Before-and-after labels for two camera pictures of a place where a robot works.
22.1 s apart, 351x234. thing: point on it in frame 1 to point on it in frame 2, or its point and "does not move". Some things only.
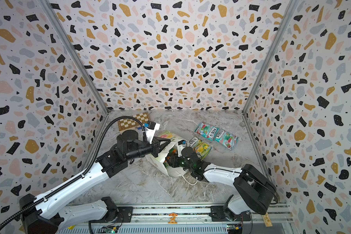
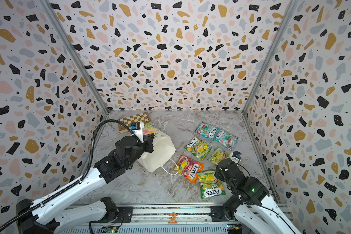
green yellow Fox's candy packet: x=201 y=147 does not move
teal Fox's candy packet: x=226 y=139 does not move
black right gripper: x=180 y=159 to x=225 y=166
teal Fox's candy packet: x=206 y=130 does not move
